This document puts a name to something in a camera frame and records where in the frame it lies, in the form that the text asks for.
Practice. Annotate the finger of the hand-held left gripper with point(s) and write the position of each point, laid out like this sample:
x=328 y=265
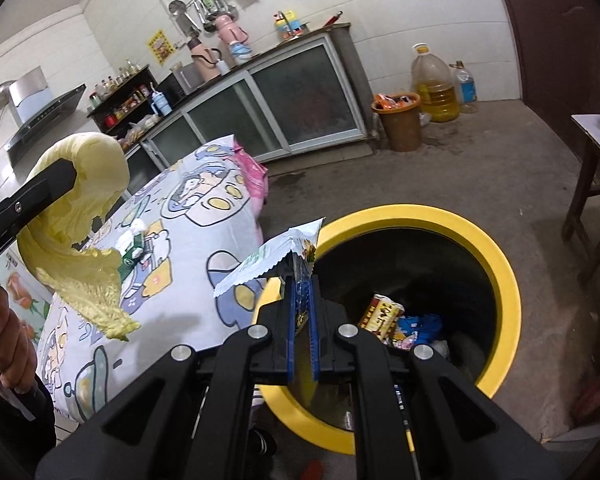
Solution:
x=35 y=192

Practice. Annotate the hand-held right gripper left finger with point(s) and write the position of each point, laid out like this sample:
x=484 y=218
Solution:
x=294 y=310

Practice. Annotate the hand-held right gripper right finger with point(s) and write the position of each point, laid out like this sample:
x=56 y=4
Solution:
x=314 y=320

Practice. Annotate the yellow green snack wrapper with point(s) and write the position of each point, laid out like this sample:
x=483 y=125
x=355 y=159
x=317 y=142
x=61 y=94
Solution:
x=275 y=255

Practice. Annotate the pink and yellow box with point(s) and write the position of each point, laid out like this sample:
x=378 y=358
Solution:
x=380 y=315

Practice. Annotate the blue plastic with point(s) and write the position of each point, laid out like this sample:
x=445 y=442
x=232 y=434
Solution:
x=422 y=325

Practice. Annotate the yellow trash bin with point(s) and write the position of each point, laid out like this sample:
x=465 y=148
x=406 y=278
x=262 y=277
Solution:
x=500 y=280

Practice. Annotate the person's left hand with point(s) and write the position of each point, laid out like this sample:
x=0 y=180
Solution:
x=15 y=350

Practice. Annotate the steel range hood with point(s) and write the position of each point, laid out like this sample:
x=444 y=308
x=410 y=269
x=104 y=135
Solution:
x=40 y=110

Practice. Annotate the white crumpled tissue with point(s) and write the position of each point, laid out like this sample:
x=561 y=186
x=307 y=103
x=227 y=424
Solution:
x=138 y=225

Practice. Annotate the green white milk carton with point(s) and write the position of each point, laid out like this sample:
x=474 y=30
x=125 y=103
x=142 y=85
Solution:
x=132 y=255

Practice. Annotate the clear plastic bag with food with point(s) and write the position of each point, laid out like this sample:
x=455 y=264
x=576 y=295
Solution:
x=140 y=130

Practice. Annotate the round table with cartoon cloth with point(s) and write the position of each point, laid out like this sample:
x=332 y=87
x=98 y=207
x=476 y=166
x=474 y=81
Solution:
x=190 y=240

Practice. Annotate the row of seasoning jars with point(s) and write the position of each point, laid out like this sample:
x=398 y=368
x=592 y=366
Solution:
x=127 y=106

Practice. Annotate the white crumpled plastic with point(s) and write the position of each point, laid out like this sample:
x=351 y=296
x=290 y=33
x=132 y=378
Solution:
x=440 y=349

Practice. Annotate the black striped sock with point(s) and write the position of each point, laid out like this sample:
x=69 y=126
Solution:
x=262 y=442

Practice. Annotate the dark wooden corner shelf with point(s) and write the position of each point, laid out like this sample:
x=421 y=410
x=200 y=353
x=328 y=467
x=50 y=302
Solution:
x=130 y=96

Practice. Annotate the row of glass bottles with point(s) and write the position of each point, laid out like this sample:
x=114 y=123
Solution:
x=115 y=82

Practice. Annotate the pink cloth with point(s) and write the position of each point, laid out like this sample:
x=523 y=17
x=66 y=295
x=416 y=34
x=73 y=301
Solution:
x=252 y=175

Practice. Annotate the red slipper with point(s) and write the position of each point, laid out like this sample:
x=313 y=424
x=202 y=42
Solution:
x=312 y=471

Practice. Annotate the blue lidded cup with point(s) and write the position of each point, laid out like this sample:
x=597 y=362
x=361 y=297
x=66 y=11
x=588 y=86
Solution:
x=161 y=105

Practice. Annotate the black microwave oven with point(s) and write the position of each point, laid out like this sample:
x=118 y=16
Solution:
x=185 y=80

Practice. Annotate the brown waste bin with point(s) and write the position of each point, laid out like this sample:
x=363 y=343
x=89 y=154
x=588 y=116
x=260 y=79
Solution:
x=400 y=127

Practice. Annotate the beige pink thermos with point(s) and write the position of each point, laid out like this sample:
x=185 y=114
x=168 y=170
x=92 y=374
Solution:
x=205 y=62

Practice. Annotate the glass front kitchen cabinet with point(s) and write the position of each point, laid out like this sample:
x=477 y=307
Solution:
x=300 y=95

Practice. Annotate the small white bottle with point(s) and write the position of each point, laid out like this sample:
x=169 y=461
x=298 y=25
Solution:
x=221 y=68

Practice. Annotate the metal skimmer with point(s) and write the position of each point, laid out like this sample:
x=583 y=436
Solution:
x=177 y=8

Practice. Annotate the blue white figure cup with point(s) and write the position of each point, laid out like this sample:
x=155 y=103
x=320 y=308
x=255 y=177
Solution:
x=241 y=52

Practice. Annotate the large cooking oil jug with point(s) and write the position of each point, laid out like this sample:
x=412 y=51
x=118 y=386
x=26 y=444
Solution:
x=435 y=95

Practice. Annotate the rack of hanging utensils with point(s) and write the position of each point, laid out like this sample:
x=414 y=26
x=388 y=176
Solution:
x=212 y=5

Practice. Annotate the clear water bottle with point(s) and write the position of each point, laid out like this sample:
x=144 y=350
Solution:
x=465 y=90

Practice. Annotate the red utensil on counter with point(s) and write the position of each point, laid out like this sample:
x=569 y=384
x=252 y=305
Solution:
x=333 y=19

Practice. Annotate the wooden side table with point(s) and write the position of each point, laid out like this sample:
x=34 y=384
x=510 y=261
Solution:
x=592 y=160

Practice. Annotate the dark brown door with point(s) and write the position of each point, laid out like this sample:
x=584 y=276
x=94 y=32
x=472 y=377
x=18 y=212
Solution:
x=555 y=35

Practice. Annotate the yellow wall poster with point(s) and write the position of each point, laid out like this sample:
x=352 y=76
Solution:
x=160 y=46

